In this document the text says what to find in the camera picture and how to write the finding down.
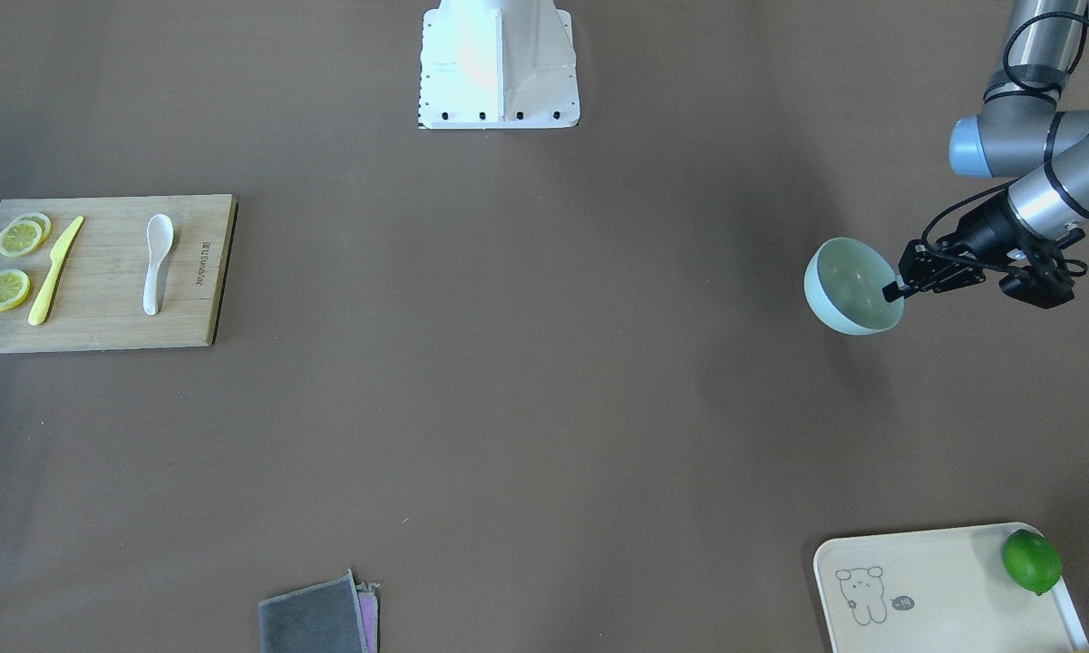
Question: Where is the lower lemon slice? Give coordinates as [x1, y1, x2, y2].
[0, 268, 33, 313]

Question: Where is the pink folded cloth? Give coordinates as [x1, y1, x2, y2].
[355, 583, 381, 653]

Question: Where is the bamboo cutting board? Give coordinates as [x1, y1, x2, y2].
[0, 194, 238, 353]

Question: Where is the light green bowl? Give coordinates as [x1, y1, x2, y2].
[804, 237, 905, 336]

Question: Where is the green lime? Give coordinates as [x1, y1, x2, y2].
[1001, 529, 1064, 596]

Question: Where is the rear lemon slice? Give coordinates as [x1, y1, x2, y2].
[17, 212, 53, 241]

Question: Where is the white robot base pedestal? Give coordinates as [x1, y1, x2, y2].
[417, 1, 582, 130]

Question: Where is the white ceramic spoon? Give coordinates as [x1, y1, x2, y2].
[140, 214, 175, 316]

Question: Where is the cream rabbit tray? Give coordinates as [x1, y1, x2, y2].
[812, 523, 1089, 652]

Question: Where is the upper lemon slice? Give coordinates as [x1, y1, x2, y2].
[0, 219, 45, 258]

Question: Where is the yellow plastic knife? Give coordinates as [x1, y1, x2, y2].
[27, 215, 85, 327]

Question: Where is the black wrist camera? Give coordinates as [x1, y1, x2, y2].
[999, 227, 1088, 309]

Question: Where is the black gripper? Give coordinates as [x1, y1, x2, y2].
[881, 190, 1028, 303]

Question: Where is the grey folded cloth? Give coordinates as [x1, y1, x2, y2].
[258, 570, 366, 652]

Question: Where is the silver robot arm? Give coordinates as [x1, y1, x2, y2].
[881, 1, 1089, 308]

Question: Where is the lemon slice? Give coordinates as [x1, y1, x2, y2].
[17, 212, 53, 241]
[0, 219, 45, 258]
[0, 268, 33, 313]

